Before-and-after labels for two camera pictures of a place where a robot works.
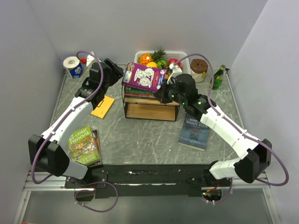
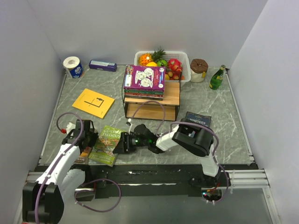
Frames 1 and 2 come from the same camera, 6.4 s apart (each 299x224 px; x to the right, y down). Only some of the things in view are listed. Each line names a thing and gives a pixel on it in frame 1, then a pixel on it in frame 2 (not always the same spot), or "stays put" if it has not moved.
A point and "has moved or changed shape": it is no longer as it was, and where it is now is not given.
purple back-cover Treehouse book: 144,77 stays put
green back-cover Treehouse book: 132,90 stays put
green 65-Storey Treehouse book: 83,148 has moved or changed shape
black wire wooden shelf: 149,108 stays put
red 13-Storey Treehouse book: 139,94 stays put
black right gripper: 161,93 → 122,146
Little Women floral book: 140,97 stays put
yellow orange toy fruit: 152,64 stays put
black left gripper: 117,72 → 94,139
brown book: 96,139 → 83,158
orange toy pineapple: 155,56 stays put
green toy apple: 162,64 stays put
